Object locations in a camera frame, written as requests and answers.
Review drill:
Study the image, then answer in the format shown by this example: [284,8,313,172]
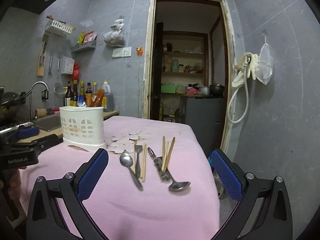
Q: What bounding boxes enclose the metal fork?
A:
[135,145,143,179]

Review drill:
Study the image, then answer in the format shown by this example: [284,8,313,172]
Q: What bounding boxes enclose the left hand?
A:
[1,168,21,201]

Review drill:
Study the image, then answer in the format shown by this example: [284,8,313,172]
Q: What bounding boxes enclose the chrome faucet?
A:
[25,81,50,121]

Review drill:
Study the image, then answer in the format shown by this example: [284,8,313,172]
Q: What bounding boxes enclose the steel sink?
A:
[34,114,61,132]

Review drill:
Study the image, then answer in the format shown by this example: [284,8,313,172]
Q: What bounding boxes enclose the white plastic utensil holder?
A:
[60,106,106,152]

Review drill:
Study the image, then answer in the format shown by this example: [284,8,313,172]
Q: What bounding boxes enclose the dark sauce bottle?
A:
[70,80,79,107]

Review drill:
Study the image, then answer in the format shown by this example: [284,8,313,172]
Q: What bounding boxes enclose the dark vinegar bottle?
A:
[64,81,73,106]

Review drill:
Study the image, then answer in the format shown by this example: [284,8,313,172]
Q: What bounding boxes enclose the white salt bag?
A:
[78,95,87,107]

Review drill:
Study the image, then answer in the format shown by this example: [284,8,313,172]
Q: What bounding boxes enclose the wooden cutting board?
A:
[36,34,49,77]

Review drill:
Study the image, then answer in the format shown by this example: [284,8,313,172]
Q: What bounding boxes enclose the orange snack packet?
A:
[90,88,105,107]

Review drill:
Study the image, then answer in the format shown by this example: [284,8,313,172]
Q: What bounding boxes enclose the red plastic bag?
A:
[72,62,80,81]

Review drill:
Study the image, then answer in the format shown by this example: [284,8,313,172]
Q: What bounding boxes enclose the metal ladle spoon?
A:
[153,157,191,192]

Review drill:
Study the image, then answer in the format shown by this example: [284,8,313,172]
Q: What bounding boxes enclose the pink floral tablecloth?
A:
[18,115,221,240]

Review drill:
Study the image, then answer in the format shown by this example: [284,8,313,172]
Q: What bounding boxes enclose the metal peeler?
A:
[148,147,157,160]

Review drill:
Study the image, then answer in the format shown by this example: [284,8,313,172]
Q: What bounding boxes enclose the large oil jug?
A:
[102,80,114,112]

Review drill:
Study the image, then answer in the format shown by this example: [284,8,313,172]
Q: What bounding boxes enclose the grey cabinet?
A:
[178,95,226,156]

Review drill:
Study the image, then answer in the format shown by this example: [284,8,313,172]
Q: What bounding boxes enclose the clear hanging plastic bag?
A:
[255,35,274,85]

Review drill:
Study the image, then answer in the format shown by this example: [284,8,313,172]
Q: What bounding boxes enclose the white rubber gloves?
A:
[232,52,259,88]

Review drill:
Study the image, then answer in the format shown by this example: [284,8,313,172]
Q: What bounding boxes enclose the white wall box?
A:
[60,56,75,75]

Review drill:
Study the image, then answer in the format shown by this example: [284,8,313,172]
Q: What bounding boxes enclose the white wall basket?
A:
[45,20,73,36]

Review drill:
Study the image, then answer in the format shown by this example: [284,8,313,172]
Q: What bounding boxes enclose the grey wall shelf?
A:
[71,40,97,53]

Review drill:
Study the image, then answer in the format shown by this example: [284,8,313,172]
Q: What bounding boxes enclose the white wall socket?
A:
[112,47,132,58]

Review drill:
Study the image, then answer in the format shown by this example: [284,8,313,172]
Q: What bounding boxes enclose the white shower hose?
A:
[226,60,251,125]

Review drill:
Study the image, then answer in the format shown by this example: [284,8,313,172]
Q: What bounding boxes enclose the orange wall hook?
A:
[136,47,144,56]

